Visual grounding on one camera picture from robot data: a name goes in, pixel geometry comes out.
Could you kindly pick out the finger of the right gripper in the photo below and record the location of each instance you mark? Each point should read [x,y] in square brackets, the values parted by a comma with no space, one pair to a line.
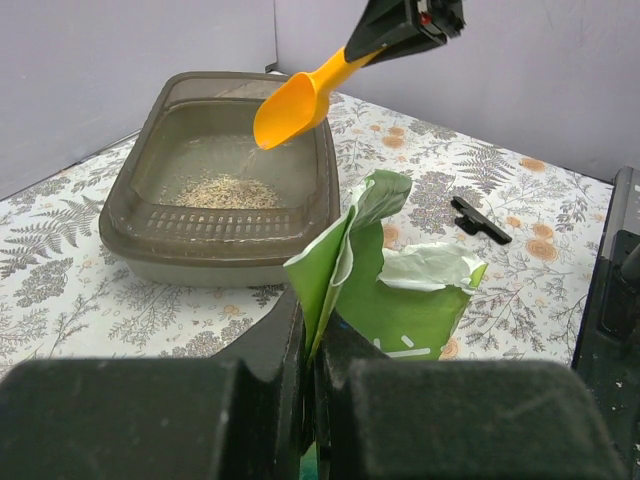
[392,29]

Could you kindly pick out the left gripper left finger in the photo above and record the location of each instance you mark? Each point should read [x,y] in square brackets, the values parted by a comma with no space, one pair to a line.
[234,415]

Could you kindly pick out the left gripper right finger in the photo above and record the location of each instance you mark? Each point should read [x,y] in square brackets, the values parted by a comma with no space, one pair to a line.
[465,425]

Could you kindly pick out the green litter bag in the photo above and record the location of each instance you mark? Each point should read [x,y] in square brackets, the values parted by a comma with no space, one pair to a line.
[376,321]

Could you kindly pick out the yellow plastic scoop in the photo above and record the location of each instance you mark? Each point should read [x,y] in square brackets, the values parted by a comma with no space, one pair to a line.
[302,102]

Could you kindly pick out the grey litter box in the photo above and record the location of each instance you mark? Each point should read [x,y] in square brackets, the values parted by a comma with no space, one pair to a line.
[201,125]

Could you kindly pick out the pile of litter grains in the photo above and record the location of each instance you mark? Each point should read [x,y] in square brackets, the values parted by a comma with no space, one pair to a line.
[220,192]

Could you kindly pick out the small black clip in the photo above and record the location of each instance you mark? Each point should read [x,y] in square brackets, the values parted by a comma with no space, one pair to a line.
[471,221]

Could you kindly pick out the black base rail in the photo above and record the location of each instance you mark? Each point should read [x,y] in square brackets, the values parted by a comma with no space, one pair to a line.
[606,356]

